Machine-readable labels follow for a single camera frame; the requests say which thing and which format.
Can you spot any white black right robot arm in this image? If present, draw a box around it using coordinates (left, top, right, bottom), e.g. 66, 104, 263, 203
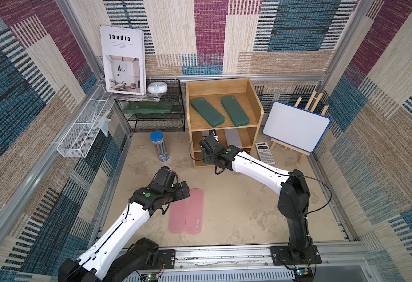
200, 136, 315, 264

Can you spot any white wire basket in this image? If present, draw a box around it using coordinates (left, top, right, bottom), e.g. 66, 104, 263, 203
57, 99, 113, 158

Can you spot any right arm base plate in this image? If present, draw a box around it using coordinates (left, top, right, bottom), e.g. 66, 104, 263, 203
269, 245, 322, 266

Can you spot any Inedia magazine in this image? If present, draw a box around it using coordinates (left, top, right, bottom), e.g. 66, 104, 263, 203
100, 25, 147, 96

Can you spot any white round device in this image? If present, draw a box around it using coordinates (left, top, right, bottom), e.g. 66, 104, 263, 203
147, 82, 168, 94

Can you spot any clear pencil tube blue label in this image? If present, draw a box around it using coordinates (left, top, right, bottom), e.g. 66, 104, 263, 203
150, 130, 169, 162

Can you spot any black wire mesh rack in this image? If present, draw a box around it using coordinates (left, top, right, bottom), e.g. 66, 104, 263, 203
109, 79, 186, 133

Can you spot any pink pencil case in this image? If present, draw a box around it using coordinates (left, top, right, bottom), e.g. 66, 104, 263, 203
186, 189, 204, 235
168, 199, 188, 235

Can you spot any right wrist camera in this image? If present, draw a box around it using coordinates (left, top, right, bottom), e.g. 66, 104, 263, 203
208, 129, 217, 136

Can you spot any aluminium front rail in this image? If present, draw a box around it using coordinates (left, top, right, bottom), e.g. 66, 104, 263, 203
159, 242, 382, 282

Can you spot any wooden easel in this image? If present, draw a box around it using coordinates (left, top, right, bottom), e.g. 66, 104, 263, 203
270, 91, 328, 163

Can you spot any white calculator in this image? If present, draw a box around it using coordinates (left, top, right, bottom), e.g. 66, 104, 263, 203
255, 142, 275, 165

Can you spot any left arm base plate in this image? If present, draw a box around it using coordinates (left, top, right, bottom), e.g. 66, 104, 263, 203
153, 249, 176, 270

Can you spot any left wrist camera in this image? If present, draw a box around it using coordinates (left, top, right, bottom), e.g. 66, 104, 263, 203
150, 166, 178, 194

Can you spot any green pencil case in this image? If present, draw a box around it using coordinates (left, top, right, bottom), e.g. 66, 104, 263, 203
221, 95, 250, 127
191, 97, 225, 128

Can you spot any small whiteboard blue frame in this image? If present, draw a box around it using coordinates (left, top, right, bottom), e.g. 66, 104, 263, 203
262, 102, 331, 153

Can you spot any wooden three-tier shelf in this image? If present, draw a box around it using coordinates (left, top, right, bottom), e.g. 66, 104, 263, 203
186, 78, 264, 168

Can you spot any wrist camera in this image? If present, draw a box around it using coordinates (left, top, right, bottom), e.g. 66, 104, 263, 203
150, 166, 178, 194
208, 129, 217, 136

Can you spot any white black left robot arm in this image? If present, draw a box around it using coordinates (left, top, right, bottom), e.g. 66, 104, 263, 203
59, 181, 190, 282

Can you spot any green tray on rack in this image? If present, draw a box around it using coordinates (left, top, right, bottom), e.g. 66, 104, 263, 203
122, 102, 173, 114

